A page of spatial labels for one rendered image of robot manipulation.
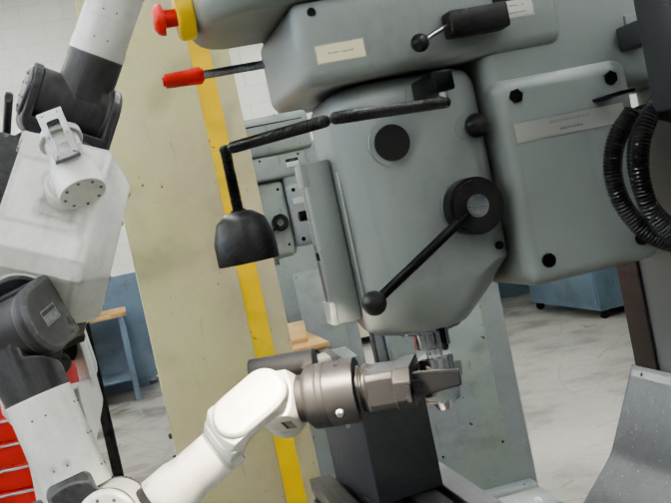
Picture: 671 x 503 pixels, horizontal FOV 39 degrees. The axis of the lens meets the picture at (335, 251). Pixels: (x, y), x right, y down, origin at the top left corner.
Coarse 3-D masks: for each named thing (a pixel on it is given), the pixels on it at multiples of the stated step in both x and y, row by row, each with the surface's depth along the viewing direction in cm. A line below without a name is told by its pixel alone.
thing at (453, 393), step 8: (424, 368) 125; (432, 368) 124; (440, 368) 124; (448, 368) 124; (440, 392) 124; (448, 392) 124; (456, 392) 125; (432, 400) 125; (440, 400) 124; (448, 400) 124
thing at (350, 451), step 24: (336, 432) 171; (360, 432) 158; (384, 432) 158; (408, 432) 159; (336, 456) 174; (360, 456) 161; (384, 456) 158; (408, 456) 159; (432, 456) 160; (360, 480) 164; (384, 480) 158; (408, 480) 159; (432, 480) 160
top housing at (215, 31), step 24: (192, 0) 116; (216, 0) 109; (240, 0) 108; (264, 0) 109; (288, 0) 110; (312, 0) 111; (216, 24) 113; (240, 24) 116; (264, 24) 119; (216, 48) 128
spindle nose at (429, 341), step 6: (414, 336) 125; (420, 336) 124; (426, 336) 124; (432, 336) 124; (438, 336) 124; (414, 342) 125; (420, 342) 124; (426, 342) 124; (432, 342) 124; (438, 342) 124; (420, 348) 125; (426, 348) 124; (432, 348) 124
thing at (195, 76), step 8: (240, 64) 130; (248, 64) 130; (256, 64) 130; (264, 64) 130; (176, 72) 128; (184, 72) 128; (192, 72) 128; (200, 72) 128; (208, 72) 129; (216, 72) 129; (224, 72) 129; (232, 72) 130; (240, 72) 130; (168, 80) 127; (176, 80) 127; (184, 80) 128; (192, 80) 128; (200, 80) 128; (168, 88) 128
